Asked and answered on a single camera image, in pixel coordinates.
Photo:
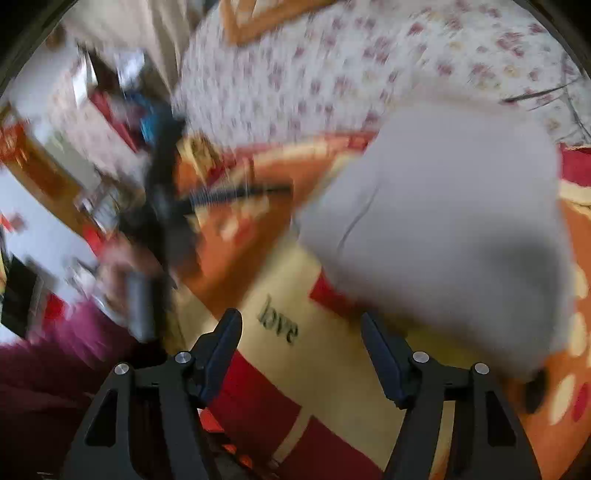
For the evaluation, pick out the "orange red yellow blanket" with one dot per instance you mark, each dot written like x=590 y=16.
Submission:
x=301 y=399

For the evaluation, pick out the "beige corduroy jacket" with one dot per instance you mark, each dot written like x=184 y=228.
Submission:
x=452 y=218

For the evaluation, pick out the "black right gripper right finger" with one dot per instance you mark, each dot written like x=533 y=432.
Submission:
x=488 y=439

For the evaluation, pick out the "orange checkered cushion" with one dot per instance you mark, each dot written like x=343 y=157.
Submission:
x=246 y=20

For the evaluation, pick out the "blue plastic bag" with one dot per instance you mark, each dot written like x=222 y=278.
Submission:
x=155 y=117

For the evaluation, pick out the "white floral quilt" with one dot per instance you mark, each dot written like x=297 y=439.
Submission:
x=347 y=66

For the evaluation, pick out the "magenta sleeve forearm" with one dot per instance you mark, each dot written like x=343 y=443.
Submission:
x=46 y=382

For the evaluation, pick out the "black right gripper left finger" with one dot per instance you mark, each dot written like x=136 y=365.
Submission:
x=143 y=423

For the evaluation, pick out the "person left hand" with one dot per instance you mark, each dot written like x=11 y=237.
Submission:
x=119 y=259

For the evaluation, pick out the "beige curtain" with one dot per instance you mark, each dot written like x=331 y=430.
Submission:
x=160 y=28

